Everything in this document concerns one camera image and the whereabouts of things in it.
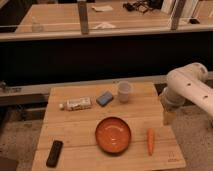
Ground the white paper on desk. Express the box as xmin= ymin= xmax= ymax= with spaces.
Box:
xmin=92 ymin=5 xmax=113 ymax=12

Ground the grey metal post right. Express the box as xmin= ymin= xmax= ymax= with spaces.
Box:
xmin=170 ymin=0 xmax=186 ymax=30

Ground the grey metal post left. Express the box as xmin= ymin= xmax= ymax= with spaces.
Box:
xmin=77 ymin=0 xmax=89 ymax=34

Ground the black cables pile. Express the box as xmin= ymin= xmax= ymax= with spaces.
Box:
xmin=122 ymin=0 xmax=158 ymax=14

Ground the orange carrot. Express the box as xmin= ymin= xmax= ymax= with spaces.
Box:
xmin=147 ymin=128 xmax=155 ymax=156

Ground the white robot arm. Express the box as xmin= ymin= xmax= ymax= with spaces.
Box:
xmin=160 ymin=62 xmax=213 ymax=125

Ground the orange ceramic bowl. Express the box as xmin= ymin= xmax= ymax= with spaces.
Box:
xmin=95 ymin=117 xmax=131 ymax=154

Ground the blue sponge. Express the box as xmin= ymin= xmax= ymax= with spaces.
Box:
xmin=96 ymin=91 xmax=114 ymax=107

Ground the crumpled white cloth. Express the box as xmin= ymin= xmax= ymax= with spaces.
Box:
xmin=92 ymin=22 xmax=116 ymax=29

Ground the black remote control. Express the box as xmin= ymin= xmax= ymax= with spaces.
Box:
xmin=46 ymin=140 xmax=63 ymax=167

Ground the translucent plastic cup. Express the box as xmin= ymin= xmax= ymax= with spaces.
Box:
xmin=117 ymin=81 xmax=132 ymax=103

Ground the wooden cutting board table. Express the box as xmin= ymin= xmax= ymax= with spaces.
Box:
xmin=32 ymin=82 xmax=186 ymax=171

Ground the grey metal post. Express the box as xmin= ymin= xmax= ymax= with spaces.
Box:
xmin=77 ymin=0 xmax=89 ymax=34
xmin=170 ymin=0 xmax=186 ymax=30

